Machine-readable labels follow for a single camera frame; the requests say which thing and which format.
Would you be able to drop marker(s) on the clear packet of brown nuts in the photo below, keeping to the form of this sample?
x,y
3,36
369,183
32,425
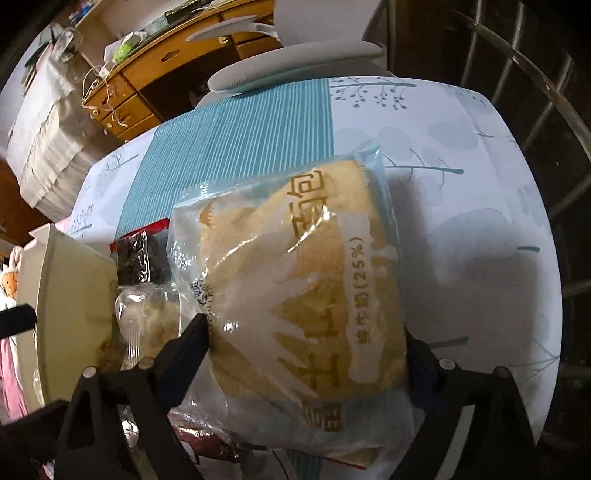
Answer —
x,y
109,356

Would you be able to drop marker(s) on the white plastic storage bin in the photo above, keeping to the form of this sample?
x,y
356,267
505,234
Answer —
x,y
69,304

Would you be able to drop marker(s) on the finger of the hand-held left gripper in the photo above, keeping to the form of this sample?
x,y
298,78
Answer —
x,y
18,321

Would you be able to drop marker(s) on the pink blanket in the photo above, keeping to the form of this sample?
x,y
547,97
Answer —
x,y
9,378

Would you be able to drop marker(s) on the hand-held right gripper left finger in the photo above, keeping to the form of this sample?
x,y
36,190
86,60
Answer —
x,y
189,350

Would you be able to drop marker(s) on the large clear bread bag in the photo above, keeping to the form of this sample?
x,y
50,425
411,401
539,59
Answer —
x,y
300,277

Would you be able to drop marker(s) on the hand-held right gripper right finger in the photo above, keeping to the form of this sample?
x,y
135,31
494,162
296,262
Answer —
x,y
422,369

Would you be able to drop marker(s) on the trash bag under desk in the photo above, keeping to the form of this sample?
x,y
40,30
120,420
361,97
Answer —
x,y
198,92

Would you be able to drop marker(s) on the red-topped dark snack packet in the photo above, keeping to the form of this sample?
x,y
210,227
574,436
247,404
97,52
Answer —
x,y
138,258

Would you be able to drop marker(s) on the floral fabric bag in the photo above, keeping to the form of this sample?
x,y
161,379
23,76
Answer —
x,y
67,44

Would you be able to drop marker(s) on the grey office chair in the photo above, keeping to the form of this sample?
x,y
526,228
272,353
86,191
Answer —
x,y
295,60

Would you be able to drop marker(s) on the bear printed blanket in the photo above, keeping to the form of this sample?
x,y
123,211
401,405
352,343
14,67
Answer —
x,y
9,281

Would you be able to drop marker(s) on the wooden desk with drawers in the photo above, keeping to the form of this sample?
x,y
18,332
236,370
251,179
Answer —
x,y
152,64

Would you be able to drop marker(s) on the dark wooden door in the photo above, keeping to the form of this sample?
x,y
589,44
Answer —
x,y
14,198

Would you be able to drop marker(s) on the teal and white printed tablecloth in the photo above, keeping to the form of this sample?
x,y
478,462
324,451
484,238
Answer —
x,y
461,230

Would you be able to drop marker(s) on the red-brown foil snack packet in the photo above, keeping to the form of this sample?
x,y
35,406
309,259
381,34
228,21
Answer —
x,y
203,438

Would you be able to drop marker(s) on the green packet on desk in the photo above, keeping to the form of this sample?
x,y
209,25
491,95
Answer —
x,y
122,49

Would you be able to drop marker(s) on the clear packet of pale cookies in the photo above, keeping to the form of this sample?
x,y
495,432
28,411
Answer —
x,y
147,318

